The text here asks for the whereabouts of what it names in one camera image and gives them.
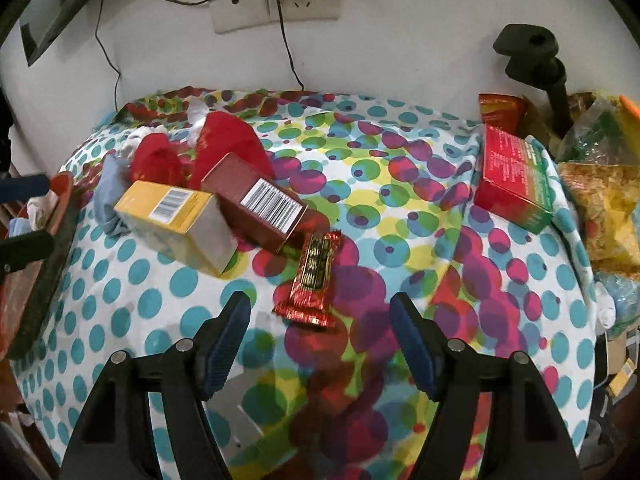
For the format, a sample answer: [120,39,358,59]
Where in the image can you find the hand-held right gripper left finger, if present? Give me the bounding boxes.
[60,291,252,480]

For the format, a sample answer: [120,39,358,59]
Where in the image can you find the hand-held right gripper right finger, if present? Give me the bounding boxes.
[389,292,583,480]

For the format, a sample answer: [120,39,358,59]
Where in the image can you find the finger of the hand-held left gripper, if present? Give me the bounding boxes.
[0,174,47,202]
[0,232,55,275]

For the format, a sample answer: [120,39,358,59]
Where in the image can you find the red basket with dark rim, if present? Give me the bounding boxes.
[0,171,83,361]

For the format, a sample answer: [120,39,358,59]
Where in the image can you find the red foil candy bar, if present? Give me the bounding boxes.
[271,230,343,330]

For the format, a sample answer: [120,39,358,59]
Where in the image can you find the yellow cardboard box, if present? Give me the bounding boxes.
[114,180,240,277]

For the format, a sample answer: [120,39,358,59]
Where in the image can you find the red embroidered sock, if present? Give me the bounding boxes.
[131,132,185,192]
[192,111,276,192]

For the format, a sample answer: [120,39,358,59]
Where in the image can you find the dark red barcode box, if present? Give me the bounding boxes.
[200,152,308,253]

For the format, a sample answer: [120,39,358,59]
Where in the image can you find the blue-grey cloth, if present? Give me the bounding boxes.
[95,155,135,238]

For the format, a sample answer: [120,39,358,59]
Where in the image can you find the polka dot cloth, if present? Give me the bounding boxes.
[10,87,601,480]

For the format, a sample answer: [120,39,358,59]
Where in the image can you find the crumpled white plastic bag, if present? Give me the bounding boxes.
[184,97,212,145]

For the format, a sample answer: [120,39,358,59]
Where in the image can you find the red and green box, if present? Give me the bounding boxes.
[474,124,555,235]

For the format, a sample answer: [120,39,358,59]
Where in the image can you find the yellow snack packet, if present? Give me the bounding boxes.
[557,162,640,272]

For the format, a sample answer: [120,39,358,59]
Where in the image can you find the red snack bag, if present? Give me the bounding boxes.
[478,93,532,137]

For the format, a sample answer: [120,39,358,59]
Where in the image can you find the clear green packet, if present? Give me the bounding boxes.
[555,92,640,166]

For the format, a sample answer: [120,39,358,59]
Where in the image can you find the black clamp stand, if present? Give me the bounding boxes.
[492,24,573,137]

